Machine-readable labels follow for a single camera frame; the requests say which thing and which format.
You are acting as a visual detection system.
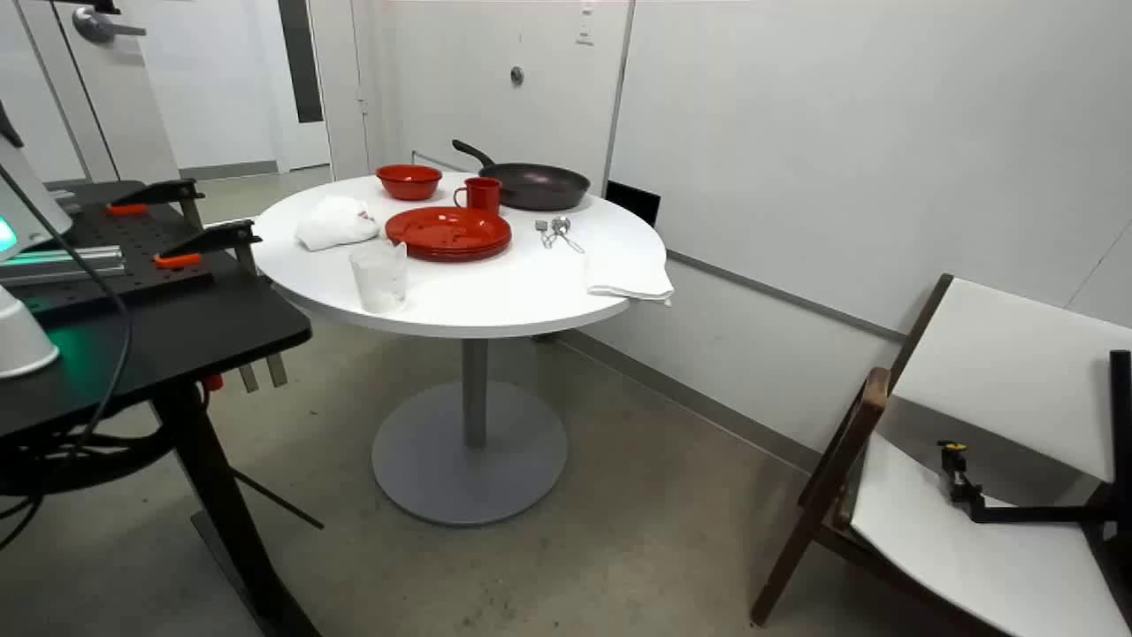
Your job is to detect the white cloth with red print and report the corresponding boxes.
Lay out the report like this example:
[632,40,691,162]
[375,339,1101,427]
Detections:
[293,189,382,253]

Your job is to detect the metal spoon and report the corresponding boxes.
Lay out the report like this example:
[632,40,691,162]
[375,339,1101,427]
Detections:
[547,211,588,253]

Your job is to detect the translucent plastic cup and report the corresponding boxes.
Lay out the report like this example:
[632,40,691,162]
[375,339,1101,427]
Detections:
[347,241,413,313]

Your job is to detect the black desk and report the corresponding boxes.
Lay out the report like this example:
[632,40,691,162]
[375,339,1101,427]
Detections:
[0,174,324,637]

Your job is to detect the red plate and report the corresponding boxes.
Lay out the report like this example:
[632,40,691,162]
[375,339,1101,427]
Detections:
[382,204,517,264]

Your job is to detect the grey angled panel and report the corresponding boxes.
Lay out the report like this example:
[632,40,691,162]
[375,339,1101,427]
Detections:
[0,102,79,264]

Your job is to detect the black wall box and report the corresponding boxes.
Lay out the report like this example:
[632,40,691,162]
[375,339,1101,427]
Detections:
[601,177,666,230]

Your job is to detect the red bowl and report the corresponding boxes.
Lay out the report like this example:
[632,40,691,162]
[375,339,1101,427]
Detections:
[375,162,446,204]

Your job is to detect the small black orange clamp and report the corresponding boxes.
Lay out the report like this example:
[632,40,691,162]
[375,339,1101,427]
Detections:
[104,174,209,230]

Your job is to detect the black cable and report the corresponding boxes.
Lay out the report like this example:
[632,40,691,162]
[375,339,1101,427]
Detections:
[0,162,138,552]

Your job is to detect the round white pedestal table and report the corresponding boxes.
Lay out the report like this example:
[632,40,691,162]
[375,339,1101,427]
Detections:
[250,169,671,532]

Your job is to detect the black frying pan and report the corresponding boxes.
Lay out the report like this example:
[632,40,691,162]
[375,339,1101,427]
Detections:
[448,135,594,217]

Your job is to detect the white dome base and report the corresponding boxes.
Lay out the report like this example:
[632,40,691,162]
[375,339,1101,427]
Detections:
[0,281,65,382]

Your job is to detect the wooden chair white cushions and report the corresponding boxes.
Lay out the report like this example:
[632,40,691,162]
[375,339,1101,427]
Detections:
[750,273,1132,637]

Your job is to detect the plain white folded napkin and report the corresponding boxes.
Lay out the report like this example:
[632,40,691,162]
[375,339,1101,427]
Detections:
[579,223,680,311]

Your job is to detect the metal door handle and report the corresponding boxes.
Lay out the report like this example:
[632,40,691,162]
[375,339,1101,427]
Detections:
[68,0,150,46]

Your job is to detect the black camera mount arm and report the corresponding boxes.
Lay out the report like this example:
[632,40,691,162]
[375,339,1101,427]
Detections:
[934,346,1132,594]

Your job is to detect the large black orange clamp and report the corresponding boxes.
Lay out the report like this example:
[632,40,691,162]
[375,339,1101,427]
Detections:
[153,217,290,395]

